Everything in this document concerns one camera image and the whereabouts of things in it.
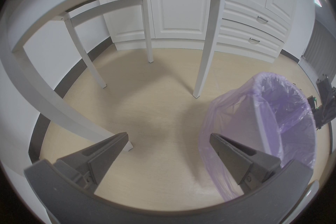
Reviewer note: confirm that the white wardrobe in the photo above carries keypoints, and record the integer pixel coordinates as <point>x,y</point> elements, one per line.
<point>178,13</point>

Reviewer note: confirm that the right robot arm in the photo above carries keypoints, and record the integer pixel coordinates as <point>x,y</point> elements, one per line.
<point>325,89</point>

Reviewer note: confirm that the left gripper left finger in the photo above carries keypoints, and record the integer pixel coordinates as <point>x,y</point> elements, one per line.
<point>99,160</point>

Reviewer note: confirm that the white trash bin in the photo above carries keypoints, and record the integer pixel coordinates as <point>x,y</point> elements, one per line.
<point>241,123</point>

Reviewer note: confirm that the purple plastic bag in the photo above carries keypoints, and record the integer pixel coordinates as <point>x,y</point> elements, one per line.
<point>294,139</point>

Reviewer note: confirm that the white ceiling light panel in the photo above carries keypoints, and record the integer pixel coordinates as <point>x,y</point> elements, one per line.
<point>318,2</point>

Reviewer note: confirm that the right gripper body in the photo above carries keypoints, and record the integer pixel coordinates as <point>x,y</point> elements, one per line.
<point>319,118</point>

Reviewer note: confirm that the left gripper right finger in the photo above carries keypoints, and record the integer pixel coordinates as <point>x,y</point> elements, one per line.
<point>241,162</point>

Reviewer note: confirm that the grey curtain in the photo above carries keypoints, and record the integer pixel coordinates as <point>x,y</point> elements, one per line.
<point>322,52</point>

